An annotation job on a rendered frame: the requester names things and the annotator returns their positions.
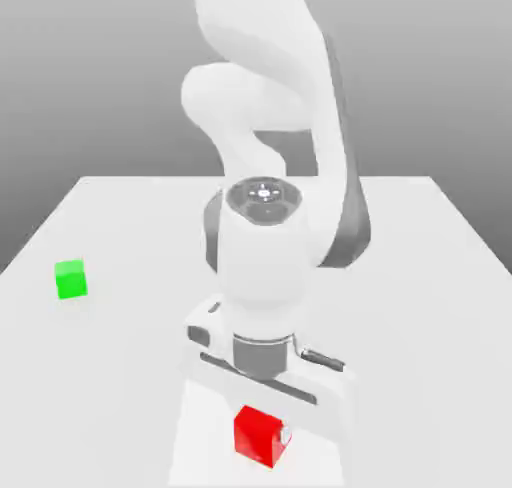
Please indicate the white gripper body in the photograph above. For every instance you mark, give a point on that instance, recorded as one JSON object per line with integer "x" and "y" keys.
{"x": 320, "y": 416}

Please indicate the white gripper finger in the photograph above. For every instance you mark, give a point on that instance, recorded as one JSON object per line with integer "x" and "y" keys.
{"x": 286, "y": 434}

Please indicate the small red cube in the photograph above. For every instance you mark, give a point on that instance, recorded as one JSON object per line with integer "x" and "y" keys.
{"x": 256, "y": 436}

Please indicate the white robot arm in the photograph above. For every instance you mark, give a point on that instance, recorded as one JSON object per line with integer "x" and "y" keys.
{"x": 264, "y": 256}

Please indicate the small green cube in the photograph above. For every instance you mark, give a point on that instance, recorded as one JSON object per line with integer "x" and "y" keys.
{"x": 71, "y": 282}

